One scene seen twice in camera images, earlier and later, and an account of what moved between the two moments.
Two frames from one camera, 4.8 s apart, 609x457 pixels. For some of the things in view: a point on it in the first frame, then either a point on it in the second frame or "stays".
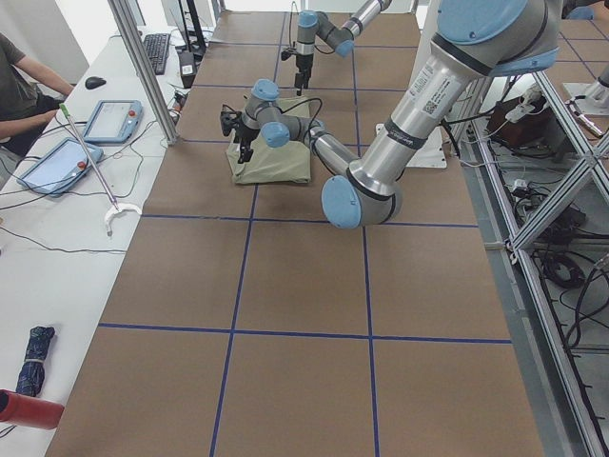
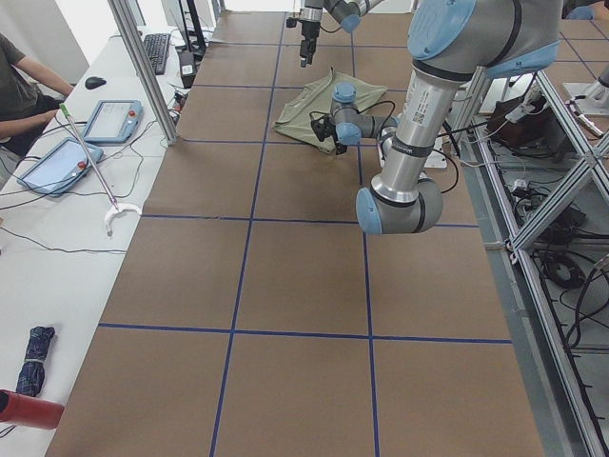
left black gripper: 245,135 -> 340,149
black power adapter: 188,69 stays
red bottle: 22,409 stays
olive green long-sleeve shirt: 274,165 -> 316,98
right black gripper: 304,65 -> 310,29
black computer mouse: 94,82 stays
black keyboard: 158,46 stays
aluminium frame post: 127,24 stays
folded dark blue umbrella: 31,378 stays
